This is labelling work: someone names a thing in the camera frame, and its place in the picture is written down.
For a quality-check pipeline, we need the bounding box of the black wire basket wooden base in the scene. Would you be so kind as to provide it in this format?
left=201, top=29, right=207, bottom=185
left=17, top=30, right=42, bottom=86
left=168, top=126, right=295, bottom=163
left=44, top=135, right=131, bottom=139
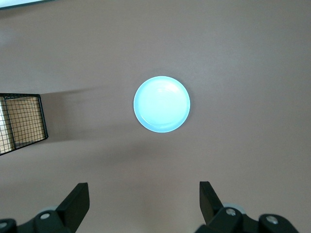
left=0, top=93, right=49, bottom=156

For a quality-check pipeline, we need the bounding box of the brown table cover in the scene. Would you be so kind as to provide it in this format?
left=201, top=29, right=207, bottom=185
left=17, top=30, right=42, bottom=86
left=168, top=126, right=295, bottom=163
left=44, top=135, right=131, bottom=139
left=0, top=0, right=311, bottom=233

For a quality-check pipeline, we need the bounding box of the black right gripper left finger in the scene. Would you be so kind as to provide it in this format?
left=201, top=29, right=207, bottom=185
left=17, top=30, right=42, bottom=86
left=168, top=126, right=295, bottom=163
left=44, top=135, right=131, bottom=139
left=0, top=183, right=90, bottom=233

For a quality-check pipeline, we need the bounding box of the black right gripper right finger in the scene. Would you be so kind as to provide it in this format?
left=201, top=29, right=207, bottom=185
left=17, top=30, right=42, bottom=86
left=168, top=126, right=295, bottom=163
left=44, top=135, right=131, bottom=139
left=196, top=181, right=298, bottom=233

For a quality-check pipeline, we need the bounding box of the light blue round plate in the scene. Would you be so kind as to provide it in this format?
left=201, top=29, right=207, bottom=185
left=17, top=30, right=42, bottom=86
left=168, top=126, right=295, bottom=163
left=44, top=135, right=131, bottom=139
left=133, top=76, right=191, bottom=133

